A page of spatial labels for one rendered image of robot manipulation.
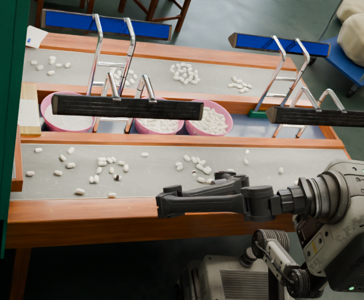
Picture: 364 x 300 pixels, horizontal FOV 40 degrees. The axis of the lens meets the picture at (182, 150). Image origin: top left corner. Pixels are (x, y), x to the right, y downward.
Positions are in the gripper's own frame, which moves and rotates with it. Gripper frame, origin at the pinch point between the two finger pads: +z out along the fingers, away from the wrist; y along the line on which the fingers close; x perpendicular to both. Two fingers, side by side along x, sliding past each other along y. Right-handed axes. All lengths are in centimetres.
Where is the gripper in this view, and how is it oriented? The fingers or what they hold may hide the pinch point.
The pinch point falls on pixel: (216, 175)
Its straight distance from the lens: 226.2
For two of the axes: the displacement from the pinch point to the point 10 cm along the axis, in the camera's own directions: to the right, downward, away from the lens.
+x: -0.8, 9.9, 1.3
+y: -9.2, -0.2, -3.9
